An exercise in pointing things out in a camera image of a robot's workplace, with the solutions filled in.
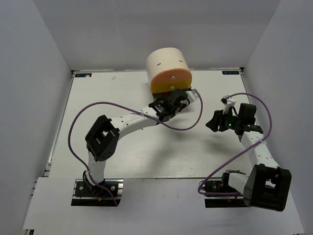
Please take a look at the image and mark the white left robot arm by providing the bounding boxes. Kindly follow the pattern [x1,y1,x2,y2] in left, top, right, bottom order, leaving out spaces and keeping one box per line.
[84,88,199,195]

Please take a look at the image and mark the cream round drawer container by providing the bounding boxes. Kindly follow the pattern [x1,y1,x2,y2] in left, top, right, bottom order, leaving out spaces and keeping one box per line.
[146,47,192,94]

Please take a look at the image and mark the blue corner label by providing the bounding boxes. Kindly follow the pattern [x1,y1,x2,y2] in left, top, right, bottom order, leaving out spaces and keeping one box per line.
[75,73,92,78]
[222,70,240,75]

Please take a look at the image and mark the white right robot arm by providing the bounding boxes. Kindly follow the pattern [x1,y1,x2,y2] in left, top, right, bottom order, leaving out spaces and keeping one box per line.
[202,103,291,212]

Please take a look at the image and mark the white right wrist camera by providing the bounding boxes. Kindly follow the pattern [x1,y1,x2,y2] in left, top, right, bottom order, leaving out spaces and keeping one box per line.
[221,96,236,114]

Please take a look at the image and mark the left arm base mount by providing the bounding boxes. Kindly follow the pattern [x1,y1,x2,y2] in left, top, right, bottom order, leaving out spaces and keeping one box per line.
[71,179,124,207]

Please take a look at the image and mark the blue right corner label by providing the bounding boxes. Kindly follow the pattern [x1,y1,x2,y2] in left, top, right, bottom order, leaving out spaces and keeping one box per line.
[222,70,240,75]

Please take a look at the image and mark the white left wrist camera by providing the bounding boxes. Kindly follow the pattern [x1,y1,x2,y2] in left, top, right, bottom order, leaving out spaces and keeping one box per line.
[186,87,199,103]

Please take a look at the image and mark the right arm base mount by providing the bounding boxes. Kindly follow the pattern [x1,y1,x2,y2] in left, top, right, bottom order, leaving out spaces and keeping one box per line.
[200,178,247,209]

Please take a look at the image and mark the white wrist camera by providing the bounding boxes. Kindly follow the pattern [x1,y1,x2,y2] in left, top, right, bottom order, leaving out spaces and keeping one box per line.
[186,87,199,103]
[221,96,236,114]

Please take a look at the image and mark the blue left corner label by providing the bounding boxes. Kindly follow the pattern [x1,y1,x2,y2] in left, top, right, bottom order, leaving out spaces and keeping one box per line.
[75,73,92,78]

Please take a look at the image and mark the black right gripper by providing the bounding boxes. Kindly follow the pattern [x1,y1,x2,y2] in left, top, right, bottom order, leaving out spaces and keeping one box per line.
[206,107,242,132]

